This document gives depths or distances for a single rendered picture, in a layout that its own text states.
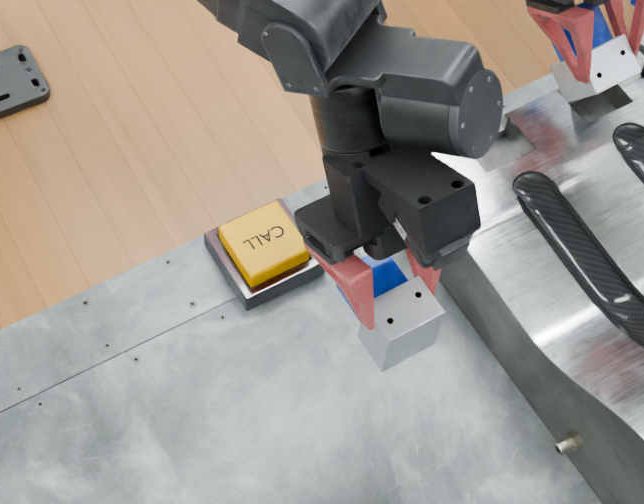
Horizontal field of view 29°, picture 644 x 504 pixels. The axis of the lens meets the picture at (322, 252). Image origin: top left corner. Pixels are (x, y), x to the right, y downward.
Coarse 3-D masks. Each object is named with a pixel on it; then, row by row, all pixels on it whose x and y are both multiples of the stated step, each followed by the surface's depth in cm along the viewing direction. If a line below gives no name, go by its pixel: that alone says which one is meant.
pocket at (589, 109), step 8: (616, 88) 114; (592, 96) 116; (600, 96) 116; (608, 96) 116; (616, 96) 114; (624, 96) 113; (576, 104) 115; (584, 104) 115; (592, 104) 115; (600, 104) 116; (608, 104) 116; (616, 104) 115; (624, 104) 114; (576, 112) 115; (584, 112) 115; (592, 112) 115; (600, 112) 115; (608, 112) 115; (584, 120) 114; (592, 120) 114
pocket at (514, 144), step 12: (504, 120) 111; (504, 132) 112; (516, 132) 111; (504, 144) 113; (516, 144) 112; (528, 144) 110; (492, 156) 112; (504, 156) 112; (516, 156) 112; (492, 168) 111
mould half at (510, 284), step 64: (640, 64) 115; (576, 128) 111; (512, 192) 107; (576, 192) 107; (640, 192) 108; (512, 256) 104; (640, 256) 105; (512, 320) 102; (576, 320) 101; (576, 384) 97; (640, 384) 95; (640, 448) 92
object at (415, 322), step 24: (384, 264) 96; (384, 288) 95; (408, 288) 93; (384, 312) 92; (408, 312) 92; (432, 312) 92; (360, 336) 96; (384, 336) 91; (408, 336) 92; (432, 336) 95; (384, 360) 94
